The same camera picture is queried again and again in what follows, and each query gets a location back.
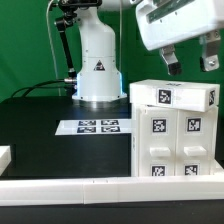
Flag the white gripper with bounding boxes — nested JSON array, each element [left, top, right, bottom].
[[136, 0, 224, 76]]

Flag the small white cube block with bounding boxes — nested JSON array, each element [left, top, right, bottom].
[[130, 79, 220, 112]]

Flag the white cabinet door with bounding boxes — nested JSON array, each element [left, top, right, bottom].
[[175, 109, 217, 176], [138, 106, 177, 176]]

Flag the white cabinet body box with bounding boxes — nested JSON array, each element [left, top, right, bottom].
[[131, 104, 218, 177]]

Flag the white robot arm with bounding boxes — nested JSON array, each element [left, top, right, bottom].
[[58, 0, 224, 103]]

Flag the white flat top panel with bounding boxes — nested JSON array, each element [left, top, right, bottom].
[[55, 119, 131, 136]]

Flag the white left border piece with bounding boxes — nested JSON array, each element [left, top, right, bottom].
[[0, 146, 11, 176]]

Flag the white right border rail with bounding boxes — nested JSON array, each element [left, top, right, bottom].
[[212, 161, 224, 175]]

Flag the white border rail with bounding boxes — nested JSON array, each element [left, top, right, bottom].
[[0, 174, 224, 206], [212, 161, 224, 175]]

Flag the grey thin cable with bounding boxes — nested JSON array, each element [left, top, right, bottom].
[[45, 0, 62, 97]]

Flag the black cables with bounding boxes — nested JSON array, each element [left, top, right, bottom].
[[10, 78, 78, 98]]

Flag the white front border rail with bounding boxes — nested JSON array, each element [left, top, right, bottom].
[[0, 174, 224, 206]]

